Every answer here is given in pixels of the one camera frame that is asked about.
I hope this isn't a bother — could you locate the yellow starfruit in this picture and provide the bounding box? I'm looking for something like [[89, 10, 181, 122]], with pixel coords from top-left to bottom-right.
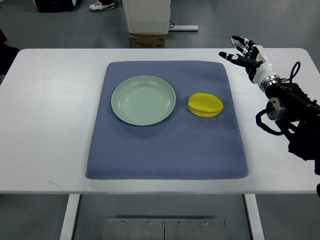
[[187, 93, 224, 118]]

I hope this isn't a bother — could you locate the grey floor plate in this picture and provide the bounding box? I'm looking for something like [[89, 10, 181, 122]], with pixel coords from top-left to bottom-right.
[[230, 38, 242, 46]]

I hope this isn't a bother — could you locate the dark object at left edge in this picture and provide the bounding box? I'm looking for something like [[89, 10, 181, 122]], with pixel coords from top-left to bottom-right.
[[0, 30, 20, 75]]

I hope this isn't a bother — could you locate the white right table leg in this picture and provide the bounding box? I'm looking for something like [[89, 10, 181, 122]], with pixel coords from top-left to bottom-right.
[[244, 194, 265, 240]]

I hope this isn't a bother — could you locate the white green sneaker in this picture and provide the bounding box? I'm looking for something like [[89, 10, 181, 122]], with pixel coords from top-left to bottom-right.
[[89, 0, 116, 12]]

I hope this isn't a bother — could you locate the white cabinet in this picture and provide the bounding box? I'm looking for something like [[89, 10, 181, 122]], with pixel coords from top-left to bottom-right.
[[122, 0, 171, 35]]

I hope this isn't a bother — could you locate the light green plate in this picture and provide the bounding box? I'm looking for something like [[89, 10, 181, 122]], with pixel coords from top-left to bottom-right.
[[111, 75, 176, 127]]

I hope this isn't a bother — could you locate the metal base plate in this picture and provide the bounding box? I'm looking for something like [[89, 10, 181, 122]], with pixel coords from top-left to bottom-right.
[[102, 218, 228, 240]]

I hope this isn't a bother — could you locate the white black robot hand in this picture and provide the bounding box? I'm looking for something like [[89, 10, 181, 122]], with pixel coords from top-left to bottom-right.
[[218, 35, 280, 92]]

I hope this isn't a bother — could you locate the white left table leg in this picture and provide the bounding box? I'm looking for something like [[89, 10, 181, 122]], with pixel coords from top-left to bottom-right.
[[59, 194, 81, 240]]

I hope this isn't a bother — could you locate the white table leg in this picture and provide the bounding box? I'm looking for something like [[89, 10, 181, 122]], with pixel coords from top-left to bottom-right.
[[59, 194, 81, 240], [244, 194, 265, 240]]

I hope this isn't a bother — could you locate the black white machine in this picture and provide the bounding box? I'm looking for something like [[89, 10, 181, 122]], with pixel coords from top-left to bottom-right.
[[32, 0, 81, 13]]

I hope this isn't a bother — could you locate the blue-grey padded mat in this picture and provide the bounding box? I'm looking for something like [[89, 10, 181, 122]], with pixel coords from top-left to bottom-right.
[[86, 60, 249, 180]]

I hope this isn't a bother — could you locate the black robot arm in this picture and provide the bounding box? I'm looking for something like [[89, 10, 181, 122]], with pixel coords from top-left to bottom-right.
[[255, 61, 320, 175]]

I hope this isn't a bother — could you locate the white floor bar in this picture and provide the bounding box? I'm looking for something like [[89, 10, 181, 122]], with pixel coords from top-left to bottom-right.
[[168, 25, 199, 32]]

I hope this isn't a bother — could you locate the cardboard box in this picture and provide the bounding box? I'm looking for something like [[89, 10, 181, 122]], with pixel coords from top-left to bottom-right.
[[129, 33, 166, 49]]

